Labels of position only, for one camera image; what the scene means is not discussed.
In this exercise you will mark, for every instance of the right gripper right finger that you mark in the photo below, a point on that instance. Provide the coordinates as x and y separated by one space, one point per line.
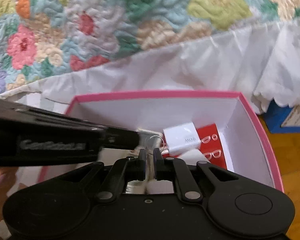
176 171

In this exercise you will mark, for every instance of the person left hand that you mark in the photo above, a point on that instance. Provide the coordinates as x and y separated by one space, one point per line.
8 178

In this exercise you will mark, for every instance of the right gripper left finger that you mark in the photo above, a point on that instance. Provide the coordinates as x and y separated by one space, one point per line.
121 173

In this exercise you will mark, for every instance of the white cube charger adapter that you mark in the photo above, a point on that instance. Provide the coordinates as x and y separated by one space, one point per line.
182 138

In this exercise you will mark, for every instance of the blue cardboard box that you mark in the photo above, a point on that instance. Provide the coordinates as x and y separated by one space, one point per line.
282 119

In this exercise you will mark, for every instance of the silver keys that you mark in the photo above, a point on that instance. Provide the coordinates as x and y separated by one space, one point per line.
141 187

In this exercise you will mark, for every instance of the pink cardboard box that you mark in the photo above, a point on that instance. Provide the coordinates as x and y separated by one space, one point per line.
227 125

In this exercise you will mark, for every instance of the cream remote with label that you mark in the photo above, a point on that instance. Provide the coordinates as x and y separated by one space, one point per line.
150 140

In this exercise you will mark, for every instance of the floral quilted bedspread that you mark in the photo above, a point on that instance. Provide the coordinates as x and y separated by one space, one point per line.
44 38

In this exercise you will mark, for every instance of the white bed sheet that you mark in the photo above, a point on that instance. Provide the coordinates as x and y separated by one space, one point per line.
261 61

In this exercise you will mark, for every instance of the large white plug charger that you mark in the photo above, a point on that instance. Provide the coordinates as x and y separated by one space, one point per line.
192 157

